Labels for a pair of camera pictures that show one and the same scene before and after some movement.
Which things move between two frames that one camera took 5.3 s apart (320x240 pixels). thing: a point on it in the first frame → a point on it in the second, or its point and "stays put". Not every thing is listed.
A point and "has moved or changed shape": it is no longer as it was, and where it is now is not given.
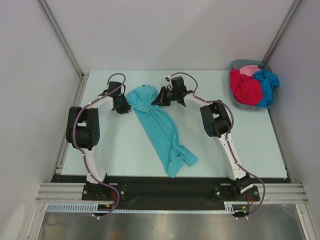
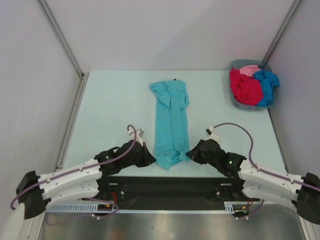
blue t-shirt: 268,81 stays put
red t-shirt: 246,89 stays put
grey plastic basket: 263,65 stays put
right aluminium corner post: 281,31 stays put
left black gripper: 126,107 → 147,158
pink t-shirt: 249,70 stays put
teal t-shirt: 161,128 has moved or changed shape
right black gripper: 164,94 → 200,152
